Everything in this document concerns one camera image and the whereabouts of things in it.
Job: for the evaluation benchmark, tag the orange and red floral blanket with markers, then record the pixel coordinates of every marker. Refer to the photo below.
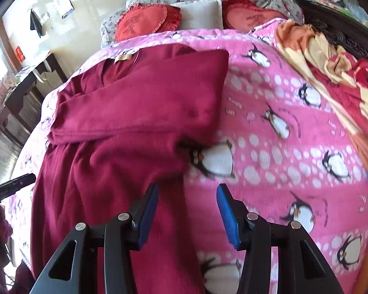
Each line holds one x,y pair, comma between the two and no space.
340,98

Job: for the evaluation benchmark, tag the pink penguin print blanket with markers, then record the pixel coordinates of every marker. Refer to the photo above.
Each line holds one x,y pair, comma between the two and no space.
278,165

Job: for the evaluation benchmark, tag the dark wooden desk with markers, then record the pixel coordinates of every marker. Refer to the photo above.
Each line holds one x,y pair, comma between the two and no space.
27,92

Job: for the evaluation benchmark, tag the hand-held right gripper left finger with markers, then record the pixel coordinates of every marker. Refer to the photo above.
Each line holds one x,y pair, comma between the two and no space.
149,213

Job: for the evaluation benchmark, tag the red wall sign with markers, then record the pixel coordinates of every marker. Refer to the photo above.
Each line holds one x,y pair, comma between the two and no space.
20,53

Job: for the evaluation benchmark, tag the dark hanging cloth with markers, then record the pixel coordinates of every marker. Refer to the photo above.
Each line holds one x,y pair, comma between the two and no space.
36,21

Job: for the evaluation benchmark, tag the slatted radiator cover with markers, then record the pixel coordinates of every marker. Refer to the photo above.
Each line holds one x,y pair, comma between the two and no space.
6,144

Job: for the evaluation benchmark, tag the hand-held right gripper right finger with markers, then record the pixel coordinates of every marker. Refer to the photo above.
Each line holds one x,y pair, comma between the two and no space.
227,216

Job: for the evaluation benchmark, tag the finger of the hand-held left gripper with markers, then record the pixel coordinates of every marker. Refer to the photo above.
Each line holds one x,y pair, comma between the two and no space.
20,183

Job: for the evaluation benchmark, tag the printed cardboard box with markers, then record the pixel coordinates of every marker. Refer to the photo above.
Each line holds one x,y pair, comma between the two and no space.
1,95

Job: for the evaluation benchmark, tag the dark red knit sweater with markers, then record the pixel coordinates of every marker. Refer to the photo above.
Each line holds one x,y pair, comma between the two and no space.
125,113

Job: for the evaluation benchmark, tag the red heart cushion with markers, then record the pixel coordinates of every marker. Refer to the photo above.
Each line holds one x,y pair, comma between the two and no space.
144,21
251,17

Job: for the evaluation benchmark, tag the dark wooden headboard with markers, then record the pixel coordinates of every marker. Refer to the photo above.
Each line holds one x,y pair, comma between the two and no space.
330,27

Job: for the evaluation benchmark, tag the wall calendar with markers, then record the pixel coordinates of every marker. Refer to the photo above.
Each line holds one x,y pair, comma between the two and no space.
61,0

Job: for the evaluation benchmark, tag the white pillow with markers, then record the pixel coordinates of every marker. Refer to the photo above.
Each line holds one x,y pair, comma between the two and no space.
199,13

